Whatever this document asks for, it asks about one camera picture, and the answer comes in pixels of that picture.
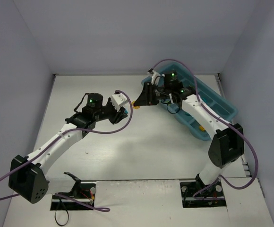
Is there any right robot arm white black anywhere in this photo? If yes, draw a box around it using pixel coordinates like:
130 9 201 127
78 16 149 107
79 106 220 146
133 69 244 187

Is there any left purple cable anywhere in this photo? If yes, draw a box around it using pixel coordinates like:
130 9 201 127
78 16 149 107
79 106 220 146
0 89 133 212

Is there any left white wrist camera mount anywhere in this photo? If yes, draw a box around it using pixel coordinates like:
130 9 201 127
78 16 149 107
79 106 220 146
110 93 128 111

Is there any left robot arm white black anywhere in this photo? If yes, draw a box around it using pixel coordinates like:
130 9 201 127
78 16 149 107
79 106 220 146
9 90 132 204

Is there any yellow square lego brick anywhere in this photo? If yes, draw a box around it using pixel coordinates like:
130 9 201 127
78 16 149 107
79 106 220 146
132 101 140 109

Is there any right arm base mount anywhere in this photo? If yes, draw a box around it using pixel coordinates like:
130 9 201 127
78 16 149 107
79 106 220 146
180 180 227 208

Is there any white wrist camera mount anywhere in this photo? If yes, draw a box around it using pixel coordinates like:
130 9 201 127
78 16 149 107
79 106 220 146
110 93 128 111
147 68 164 85

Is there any teal divided plastic tray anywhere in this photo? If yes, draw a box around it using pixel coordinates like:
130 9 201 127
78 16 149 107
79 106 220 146
134 63 238 141

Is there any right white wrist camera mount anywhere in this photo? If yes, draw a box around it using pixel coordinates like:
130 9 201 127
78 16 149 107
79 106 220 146
147 68 164 85

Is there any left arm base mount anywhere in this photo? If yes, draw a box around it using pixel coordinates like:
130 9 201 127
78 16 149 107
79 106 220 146
50 172 96 211

